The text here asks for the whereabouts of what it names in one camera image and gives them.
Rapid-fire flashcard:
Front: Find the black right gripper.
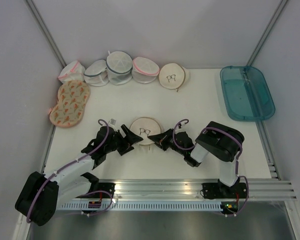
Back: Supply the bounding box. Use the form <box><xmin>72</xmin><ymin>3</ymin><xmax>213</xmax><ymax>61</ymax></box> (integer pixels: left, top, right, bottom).
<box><xmin>148</xmin><ymin>128</ymin><xmax>186</xmax><ymax>156</ymax></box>

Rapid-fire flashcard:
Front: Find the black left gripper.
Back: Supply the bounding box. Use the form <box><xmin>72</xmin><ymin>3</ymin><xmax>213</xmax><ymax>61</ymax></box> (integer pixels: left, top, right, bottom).
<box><xmin>104</xmin><ymin>124</ymin><xmax>143</xmax><ymax>156</ymax></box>

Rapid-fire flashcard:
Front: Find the beige round glasses laundry bag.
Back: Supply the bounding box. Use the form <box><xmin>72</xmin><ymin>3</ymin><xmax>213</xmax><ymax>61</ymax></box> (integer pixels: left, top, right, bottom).
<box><xmin>129</xmin><ymin>116</ymin><xmax>162</xmax><ymax>151</ymax></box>

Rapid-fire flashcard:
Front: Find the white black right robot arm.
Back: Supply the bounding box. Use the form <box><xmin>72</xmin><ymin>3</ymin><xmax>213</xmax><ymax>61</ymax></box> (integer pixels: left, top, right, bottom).
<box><xmin>147</xmin><ymin>119</ymin><xmax>249</xmax><ymax>200</ymax></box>

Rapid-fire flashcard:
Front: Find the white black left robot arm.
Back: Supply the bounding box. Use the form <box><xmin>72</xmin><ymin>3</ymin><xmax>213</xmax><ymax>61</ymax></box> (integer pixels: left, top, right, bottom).
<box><xmin>15</xmin><ymin>119</ymin><xmax>143</xmax><ymax>226</ymax></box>

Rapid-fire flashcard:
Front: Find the beige round bag with glasses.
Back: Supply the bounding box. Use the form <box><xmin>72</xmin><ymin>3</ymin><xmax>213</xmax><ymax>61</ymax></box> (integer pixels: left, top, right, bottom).
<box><xmin>158</xmin><ymin>63</ymin><xmax>190</xmax><ymax>92</ymax></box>

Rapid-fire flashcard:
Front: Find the white pink-zip mesh bag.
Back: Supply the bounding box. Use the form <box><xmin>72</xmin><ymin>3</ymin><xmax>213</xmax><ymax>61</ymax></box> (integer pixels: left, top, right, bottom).
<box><xmin>131</xmin><ymin>56</ymin><xmax>160</xmax><ymax>84</ymax></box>

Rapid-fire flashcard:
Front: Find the floral peanut-shaped laundry bag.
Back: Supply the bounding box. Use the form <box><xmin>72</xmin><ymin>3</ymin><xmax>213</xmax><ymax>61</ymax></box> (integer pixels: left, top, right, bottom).
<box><xmin>49</xmin><ymin>80</ymin><xmax>91</xmax><ymax>128</ymax></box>

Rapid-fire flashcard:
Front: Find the white blue-trim mesh bag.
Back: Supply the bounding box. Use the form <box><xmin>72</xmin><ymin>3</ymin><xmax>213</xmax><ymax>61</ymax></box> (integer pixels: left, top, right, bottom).
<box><xmin>83</xmin><ymin>59</ymin><xmax>109</xmax><ymax>87</ymax></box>

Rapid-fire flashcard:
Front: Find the tall white blue-zip mesh bag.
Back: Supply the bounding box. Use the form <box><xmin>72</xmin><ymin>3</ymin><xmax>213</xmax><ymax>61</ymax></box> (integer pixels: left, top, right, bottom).
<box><xmin>106</xmin><ymin>51</ymin><xmax>133</xmax><ymax>85</ymax></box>

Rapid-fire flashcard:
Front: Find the white pink-trim mesh bag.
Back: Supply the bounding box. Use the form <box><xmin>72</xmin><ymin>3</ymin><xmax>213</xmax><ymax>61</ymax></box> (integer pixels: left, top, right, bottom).
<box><xmin>57</xmin><ymin>60</ymin><xmax>86</xmax><ymax>84</ymax></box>

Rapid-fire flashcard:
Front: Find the teal transparent plastic bin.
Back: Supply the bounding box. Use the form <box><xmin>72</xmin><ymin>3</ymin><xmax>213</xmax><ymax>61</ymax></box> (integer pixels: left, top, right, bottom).
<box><xmin>219</xmin><ymin>65</ymin><xmax>276</xmax><ymax>122</ymax></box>

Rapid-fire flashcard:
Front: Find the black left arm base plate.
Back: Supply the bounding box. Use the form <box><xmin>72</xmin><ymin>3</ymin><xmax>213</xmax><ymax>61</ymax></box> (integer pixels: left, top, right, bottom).
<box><xmin>87</xmin><ymin>182</ymin><xmax>116</xmax><ymax>200</ymax></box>

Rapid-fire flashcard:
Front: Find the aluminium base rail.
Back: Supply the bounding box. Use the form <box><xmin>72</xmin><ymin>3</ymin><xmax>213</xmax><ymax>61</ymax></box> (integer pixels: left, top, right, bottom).
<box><xmin>100</xmin><ymin>178</ymin><xmax>297</xmax><ymax>201</ymax></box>

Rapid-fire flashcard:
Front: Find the white slotted cable duct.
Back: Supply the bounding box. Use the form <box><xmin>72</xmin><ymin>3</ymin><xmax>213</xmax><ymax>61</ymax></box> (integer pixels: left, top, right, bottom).
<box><xmin>57</xmin><ymin>199</ymin><xmax>238</xmax><ymax>212</ymax></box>

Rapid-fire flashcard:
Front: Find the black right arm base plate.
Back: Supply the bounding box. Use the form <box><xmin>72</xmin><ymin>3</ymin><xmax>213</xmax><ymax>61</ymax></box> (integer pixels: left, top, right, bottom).
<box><xmin>202</xmin><ymin>182</ymin><xmax>248</xmax><ymax>200</ymax></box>

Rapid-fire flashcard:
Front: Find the left aluminium corner post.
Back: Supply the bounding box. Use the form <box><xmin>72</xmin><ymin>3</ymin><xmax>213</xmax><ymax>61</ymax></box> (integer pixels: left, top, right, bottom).
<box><xmin>24</xmin><ymin>0</ymin><xmax>67</xmax><ymax>68</ymax></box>

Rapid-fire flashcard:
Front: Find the aluminium corner post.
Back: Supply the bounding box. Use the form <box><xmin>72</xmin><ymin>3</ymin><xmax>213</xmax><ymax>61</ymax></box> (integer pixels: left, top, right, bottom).
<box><xmin>246</xmin><ymin>0</ymin><xmax>290</xmax><ymax>66</ymax></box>
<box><xmin>24</xmin><ymin>0</ymin><xmax>67</xmax><ymax>68</ymax></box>

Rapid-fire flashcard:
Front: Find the right aluminium corner post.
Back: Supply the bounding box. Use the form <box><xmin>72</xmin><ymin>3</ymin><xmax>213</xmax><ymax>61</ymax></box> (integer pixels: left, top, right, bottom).
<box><xmin>246</xmin><ymin>0</ymin><xmax>290</xmax><ymax>66</ymax></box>

